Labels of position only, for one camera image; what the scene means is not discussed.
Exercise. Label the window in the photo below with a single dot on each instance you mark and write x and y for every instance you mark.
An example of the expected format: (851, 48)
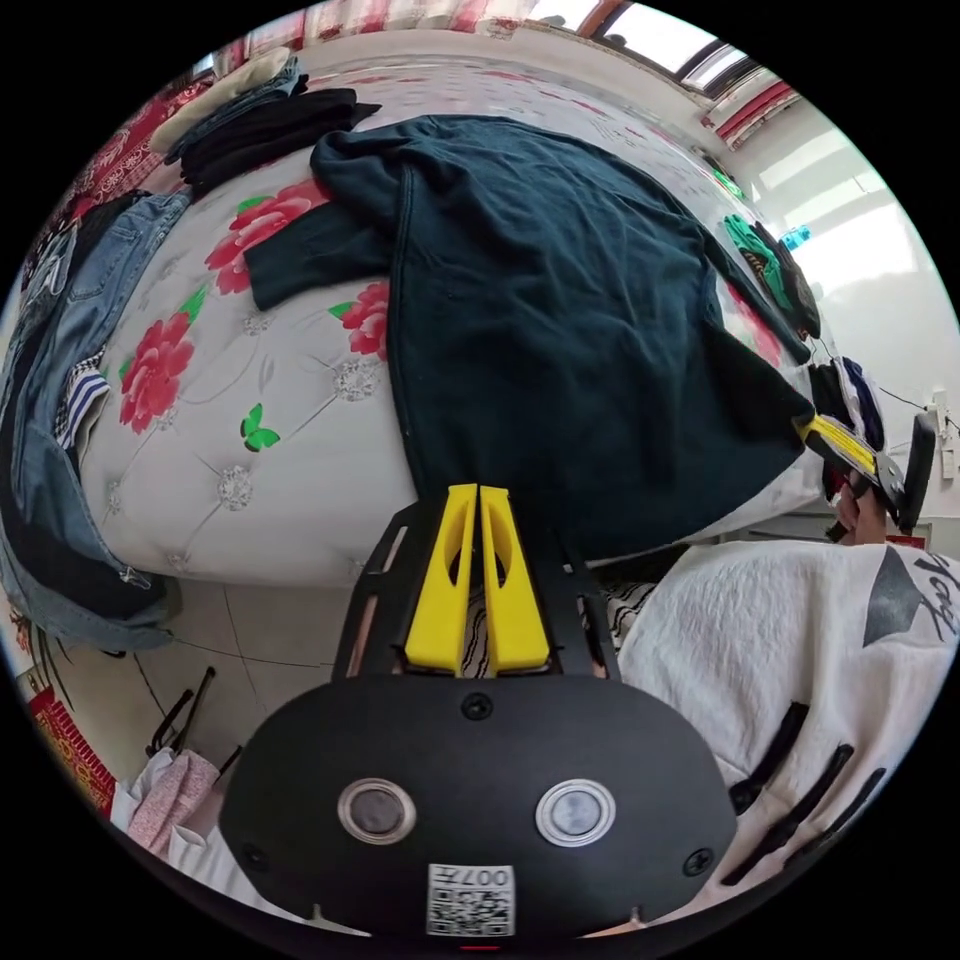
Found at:
(675, 41)

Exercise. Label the pile of dark folded clothes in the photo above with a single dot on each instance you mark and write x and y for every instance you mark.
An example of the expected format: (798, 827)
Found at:
(262, 131)

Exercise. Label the pile of black white clothes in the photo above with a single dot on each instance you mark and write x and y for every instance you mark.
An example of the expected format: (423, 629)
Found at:
(851, 397)

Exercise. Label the red striped curtain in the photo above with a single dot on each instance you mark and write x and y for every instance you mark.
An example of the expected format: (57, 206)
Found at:
(754, 112)

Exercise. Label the person's right hand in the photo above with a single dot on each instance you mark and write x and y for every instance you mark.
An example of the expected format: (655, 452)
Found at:
(862, 521)

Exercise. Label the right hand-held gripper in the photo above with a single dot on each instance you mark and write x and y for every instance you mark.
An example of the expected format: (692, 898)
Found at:
(889, 480)

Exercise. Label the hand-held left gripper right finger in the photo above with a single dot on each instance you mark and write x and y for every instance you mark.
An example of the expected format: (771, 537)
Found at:
(517, 607)

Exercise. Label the pile of denim clothes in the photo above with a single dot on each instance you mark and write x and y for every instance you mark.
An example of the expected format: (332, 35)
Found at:
(67, 300)

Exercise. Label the dark green sweater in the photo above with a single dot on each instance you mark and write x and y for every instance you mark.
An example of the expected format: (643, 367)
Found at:
(547, 315)

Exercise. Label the pile of green black clothes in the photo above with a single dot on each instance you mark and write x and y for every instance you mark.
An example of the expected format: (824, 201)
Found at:
(772, 266)

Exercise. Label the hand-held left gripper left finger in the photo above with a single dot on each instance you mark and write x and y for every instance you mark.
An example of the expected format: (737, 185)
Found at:
(435, 600)

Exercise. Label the bed with floral sheet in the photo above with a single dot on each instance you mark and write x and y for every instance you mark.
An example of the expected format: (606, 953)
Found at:
(225, 420)

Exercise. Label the black clothes hangers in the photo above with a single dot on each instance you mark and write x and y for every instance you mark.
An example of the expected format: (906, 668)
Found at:
(180, 712)

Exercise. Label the pink white clothes heap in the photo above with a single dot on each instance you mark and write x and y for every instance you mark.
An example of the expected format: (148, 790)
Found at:
(169, 806)

